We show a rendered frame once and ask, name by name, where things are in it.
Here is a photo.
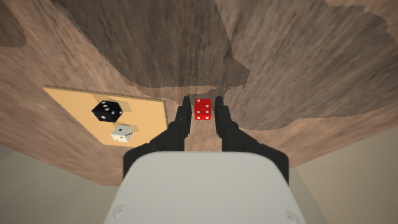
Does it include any red die with white pips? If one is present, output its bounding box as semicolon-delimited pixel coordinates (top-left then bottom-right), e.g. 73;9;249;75
194;99;211;120

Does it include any tan flat mat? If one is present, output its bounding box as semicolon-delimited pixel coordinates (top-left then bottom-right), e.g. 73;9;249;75
43;86;168;147

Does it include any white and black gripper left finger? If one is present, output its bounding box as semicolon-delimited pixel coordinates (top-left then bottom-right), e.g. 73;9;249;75
123;96;192;180

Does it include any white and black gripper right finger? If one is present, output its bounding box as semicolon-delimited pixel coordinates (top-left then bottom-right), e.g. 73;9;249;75
214;96;289;187

